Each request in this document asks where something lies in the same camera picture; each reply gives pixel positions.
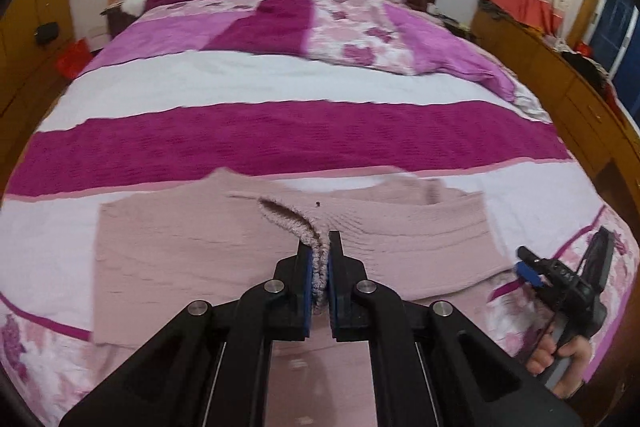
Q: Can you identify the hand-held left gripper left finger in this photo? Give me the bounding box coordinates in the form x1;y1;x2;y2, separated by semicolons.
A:
59;238;313;427

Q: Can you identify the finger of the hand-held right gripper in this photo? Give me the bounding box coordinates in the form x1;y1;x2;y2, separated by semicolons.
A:
514;246;553;290

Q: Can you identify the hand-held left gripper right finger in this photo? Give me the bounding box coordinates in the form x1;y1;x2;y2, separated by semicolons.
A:
327;230;584;427

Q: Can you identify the pink knit sweater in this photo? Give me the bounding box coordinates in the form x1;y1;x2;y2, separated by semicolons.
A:
92;167;506;427

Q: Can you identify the dark clothes pile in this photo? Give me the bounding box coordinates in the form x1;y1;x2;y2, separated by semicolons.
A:
559;41;618;84

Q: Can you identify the person's right hand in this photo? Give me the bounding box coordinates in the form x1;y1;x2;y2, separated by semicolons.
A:
525;333;594;400

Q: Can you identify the magenta white striped bedspread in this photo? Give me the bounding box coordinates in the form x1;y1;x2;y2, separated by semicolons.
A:
0;0;640;427

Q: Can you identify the yellow wooden cabinet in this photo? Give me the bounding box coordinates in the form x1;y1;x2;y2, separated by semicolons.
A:
470;2;640;212

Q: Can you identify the blue window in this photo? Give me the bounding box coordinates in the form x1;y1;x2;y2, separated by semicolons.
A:
594;0;640;110

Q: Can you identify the purple floral quilt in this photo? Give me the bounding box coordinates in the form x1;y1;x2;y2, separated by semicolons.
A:
306;0;521;102

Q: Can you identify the red bag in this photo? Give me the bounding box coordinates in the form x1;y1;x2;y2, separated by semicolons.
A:
55;39;94;80

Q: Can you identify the dark wooden nightstand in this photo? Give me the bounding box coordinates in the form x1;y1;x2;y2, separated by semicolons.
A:
99;2;127;38

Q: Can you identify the small black box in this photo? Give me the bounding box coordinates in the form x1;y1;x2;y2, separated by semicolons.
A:
34;22;61;48

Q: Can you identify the yellow wooden wardrobe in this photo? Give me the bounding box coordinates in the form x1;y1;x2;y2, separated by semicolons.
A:
0;0;77;120

